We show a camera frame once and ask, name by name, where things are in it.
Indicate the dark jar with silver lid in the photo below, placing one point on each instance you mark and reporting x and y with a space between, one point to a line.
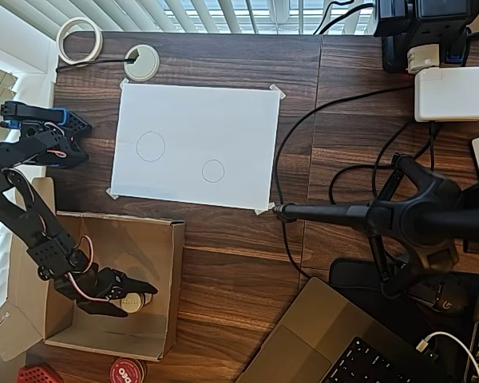
133 304

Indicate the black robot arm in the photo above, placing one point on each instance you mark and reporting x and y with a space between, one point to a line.
28 223

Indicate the open cardboard box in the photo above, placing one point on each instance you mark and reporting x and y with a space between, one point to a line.
115 239

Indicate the round tin with red lid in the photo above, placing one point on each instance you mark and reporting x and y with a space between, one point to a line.
123 373

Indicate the masking tape corner piece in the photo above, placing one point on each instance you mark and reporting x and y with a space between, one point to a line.
263 209
124 83
278 91
112 194

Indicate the red perforated block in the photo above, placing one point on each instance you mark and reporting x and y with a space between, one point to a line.
34 375

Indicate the black clamp with blue knob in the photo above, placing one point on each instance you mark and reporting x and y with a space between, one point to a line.
76 123

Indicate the white paper sheet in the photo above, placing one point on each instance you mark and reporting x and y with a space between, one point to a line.
195 119

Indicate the grey laptop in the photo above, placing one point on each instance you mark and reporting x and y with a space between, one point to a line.
315 327

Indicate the black mouse pad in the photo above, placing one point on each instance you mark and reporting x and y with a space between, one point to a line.
351 275

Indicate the masking tape roll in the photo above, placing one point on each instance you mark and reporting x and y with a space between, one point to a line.
80 22

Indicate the black tripod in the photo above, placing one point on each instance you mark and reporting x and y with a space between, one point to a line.
415 215

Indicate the black computer mouse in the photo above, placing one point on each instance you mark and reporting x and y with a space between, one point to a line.
447 299

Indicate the small white plug adapter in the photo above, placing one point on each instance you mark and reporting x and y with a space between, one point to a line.
423 58

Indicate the large white power adapter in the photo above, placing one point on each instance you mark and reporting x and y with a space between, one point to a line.
451 93

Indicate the black power strip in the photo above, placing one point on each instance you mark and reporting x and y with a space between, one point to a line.
423 20

